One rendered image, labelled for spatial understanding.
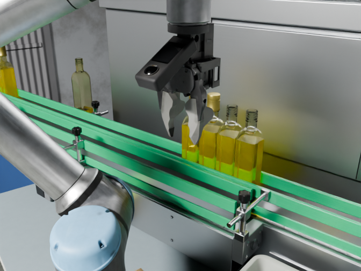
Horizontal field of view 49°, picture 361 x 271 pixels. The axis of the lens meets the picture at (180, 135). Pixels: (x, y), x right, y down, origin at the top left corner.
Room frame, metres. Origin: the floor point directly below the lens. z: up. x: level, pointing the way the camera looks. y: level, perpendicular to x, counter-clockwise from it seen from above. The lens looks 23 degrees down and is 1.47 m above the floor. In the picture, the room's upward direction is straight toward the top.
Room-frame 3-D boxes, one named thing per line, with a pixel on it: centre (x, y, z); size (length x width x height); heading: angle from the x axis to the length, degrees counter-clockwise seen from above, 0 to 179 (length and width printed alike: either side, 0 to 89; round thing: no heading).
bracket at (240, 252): (0.79, -0.17, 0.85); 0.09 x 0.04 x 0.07; 141
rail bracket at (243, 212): (0.78, -0.16, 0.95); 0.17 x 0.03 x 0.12; 141
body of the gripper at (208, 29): (0.70, -0.02, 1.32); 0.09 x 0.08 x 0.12; 141
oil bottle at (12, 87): (1.69, 0.76, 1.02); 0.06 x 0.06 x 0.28; 51
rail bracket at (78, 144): (1.12, 0.34, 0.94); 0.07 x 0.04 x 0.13; 141
